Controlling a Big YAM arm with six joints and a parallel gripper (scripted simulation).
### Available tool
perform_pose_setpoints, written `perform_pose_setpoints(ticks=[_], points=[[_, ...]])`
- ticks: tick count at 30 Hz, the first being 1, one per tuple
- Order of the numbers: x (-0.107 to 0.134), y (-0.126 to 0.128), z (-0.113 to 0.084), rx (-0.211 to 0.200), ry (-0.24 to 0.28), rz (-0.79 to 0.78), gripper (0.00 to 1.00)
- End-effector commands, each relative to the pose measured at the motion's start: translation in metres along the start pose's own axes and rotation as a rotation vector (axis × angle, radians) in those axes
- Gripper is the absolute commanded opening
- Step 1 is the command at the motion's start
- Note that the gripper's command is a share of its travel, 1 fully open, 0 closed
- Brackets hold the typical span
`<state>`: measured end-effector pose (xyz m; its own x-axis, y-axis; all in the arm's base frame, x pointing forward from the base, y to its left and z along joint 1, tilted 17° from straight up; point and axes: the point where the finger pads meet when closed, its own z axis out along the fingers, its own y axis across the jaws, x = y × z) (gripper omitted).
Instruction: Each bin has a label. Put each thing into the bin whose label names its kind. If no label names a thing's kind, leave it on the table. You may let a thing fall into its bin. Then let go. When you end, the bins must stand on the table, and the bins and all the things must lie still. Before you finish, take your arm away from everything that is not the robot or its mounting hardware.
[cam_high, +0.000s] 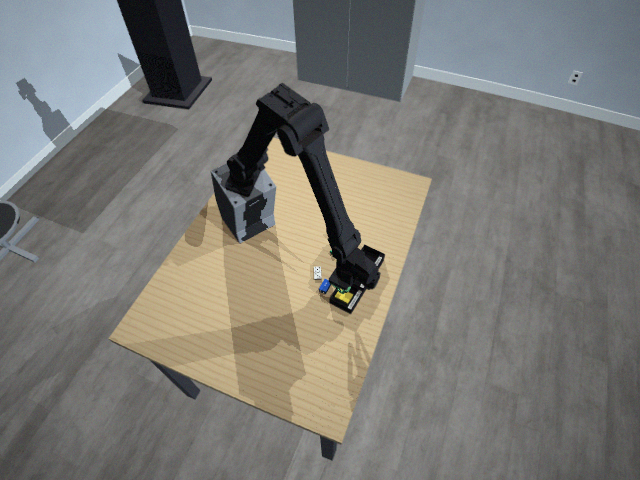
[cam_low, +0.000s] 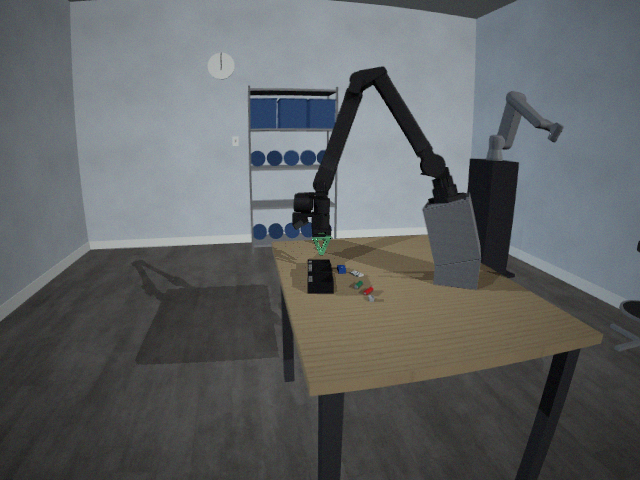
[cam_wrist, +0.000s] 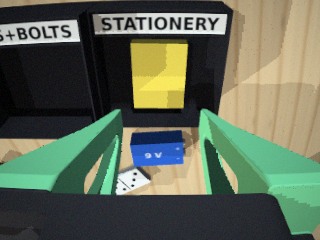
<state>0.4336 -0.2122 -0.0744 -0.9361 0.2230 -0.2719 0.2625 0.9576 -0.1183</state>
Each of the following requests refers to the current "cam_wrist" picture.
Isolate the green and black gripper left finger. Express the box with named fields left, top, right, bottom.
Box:
left=0, top=109, right=123, bottom=194

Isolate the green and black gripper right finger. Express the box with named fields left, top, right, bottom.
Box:
left=199, top=109, right=320, bottom=235

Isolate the white domino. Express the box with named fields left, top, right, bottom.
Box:
left=116, top=165, right=151, bottom=194

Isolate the yellow block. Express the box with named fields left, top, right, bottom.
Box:
left=131, top=39, right=188, bottom=108

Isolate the blue battery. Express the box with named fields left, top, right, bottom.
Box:
left=130, top=130, right=186, bottom=167

